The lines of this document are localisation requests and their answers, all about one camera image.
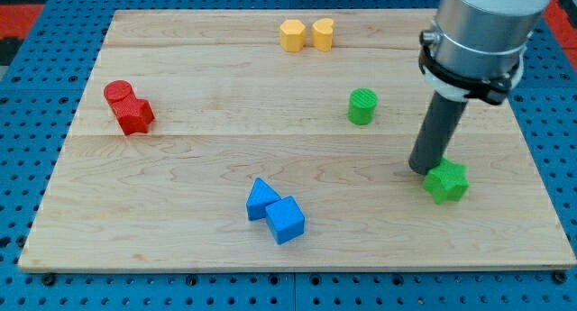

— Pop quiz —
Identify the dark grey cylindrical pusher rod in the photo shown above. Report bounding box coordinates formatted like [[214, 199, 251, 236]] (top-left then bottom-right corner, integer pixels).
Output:
[[408, 92, 467, 175]]

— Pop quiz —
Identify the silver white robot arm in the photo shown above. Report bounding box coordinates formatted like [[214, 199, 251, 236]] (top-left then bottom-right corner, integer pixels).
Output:
[[419, 0, 550, 105]]

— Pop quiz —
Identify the red cylinder block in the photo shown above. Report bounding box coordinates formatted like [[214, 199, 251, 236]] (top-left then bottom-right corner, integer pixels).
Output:
[[104, 80, 133, 106]]

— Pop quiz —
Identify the black cable clamp ring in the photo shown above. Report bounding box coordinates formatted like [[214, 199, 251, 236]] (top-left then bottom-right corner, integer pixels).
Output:
[[417, 29, 524, 106]]

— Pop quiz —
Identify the yellow heart block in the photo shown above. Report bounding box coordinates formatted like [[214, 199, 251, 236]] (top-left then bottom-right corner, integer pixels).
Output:
[[312, 18, 334, 52]]

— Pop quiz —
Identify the light wooden board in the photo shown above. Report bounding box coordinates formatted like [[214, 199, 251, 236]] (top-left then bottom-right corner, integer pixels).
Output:
[[19, 9, 576, 273]]

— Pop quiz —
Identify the green cylinder block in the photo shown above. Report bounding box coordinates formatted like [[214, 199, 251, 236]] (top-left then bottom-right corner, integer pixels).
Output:
[[347, 88, 378, 125]]

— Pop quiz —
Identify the blue triangle block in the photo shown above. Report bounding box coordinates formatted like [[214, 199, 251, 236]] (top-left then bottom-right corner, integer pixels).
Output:
[[245, 178, 281, 221]]

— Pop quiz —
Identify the green star block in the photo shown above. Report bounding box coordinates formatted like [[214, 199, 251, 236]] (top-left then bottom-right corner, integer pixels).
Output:
[[423, 158, 470, 205]]

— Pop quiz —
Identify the blue cube block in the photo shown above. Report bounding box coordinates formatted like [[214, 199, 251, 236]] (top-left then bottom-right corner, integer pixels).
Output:
[[265, 196, 306, 244]]

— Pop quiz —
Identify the yellow hexagon block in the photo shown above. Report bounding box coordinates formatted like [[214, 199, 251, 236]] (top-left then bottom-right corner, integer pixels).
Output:
[[279, 19, 306, 52]]

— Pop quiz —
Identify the red star block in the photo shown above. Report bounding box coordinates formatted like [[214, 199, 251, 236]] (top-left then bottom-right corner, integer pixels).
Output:
[[112, 96, 155, 135]]

